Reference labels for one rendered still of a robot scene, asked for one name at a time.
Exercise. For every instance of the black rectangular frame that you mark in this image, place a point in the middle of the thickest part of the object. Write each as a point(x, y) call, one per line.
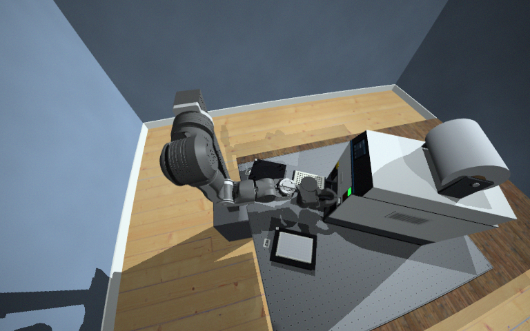
point(265, 169)
point(291, 262)

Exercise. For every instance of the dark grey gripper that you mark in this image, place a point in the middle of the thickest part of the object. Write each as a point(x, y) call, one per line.
point(308, 194)

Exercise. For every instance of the grey cylinder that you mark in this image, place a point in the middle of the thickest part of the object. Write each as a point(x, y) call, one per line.
point(460, 148)

